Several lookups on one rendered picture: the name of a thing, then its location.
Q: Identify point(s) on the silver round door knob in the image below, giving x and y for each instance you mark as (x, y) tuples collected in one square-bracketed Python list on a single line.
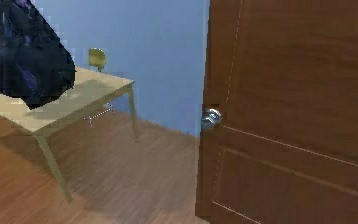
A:
[(210, 117)]

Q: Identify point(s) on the beige wooden table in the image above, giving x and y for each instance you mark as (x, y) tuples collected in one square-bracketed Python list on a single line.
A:
[(83, 91)]

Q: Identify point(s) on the olive green chair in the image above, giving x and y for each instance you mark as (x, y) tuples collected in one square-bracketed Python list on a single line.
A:
[(97, 58)]

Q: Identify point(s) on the brown wooden room door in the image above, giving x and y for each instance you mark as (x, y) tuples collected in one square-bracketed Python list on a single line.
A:
[(293, 110)]

